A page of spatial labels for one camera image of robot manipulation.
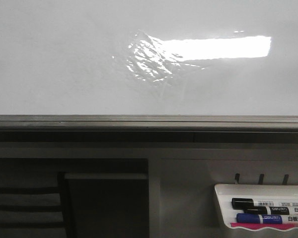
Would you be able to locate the black capped whiteboard marker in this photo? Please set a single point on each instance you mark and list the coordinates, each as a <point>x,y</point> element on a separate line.
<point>242,203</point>

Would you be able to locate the blue capped whiteboard marker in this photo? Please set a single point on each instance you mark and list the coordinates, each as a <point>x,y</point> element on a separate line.
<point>266,219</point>

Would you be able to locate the dark cabinet panel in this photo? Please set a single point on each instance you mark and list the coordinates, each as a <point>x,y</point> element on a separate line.
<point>110,205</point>

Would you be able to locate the black metal hook left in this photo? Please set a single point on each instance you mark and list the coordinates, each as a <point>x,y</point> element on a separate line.
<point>236,178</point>

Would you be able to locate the black metal hook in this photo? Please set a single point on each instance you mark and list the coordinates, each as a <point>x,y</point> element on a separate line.
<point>236,178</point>
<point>261,179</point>
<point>285,179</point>

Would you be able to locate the white plastic marker tray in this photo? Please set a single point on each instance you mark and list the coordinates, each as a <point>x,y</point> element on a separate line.
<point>227,215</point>

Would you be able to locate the black metal hook middle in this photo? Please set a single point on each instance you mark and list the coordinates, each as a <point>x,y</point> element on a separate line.
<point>261,179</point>

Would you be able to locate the pink eraser strip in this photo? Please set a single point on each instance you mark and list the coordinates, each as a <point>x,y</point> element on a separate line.
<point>253,226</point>

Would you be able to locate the black metal hook right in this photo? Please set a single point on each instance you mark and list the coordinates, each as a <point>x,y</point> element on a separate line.
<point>285,179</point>

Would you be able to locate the dark slatted chair back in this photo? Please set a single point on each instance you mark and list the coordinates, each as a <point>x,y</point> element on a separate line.
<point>65,207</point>

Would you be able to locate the white whiteboard with aluminium frame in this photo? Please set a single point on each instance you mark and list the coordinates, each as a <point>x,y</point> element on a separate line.
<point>149,70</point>

